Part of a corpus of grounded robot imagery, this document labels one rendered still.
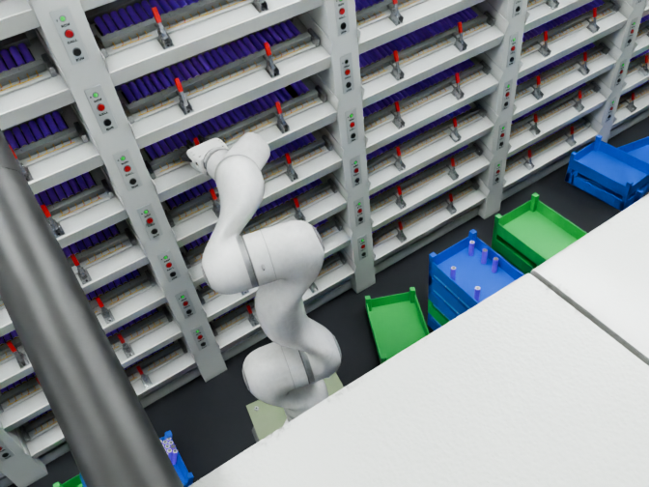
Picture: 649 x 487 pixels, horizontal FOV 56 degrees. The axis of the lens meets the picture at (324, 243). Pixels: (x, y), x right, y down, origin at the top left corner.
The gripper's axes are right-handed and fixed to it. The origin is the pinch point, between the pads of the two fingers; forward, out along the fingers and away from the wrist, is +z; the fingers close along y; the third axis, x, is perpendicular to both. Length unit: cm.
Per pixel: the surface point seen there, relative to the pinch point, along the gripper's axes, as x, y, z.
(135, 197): -5.9, -21.6, -2.6
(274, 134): -7.1, 23.1, -0.6
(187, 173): -6.9, -5.5, -0.3
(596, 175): -87, 162, -6
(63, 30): 41.5, -21.5, -11.6
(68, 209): -4.1, -38.5, 4.5
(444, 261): -69, 64, -22
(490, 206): -89, 117, 13
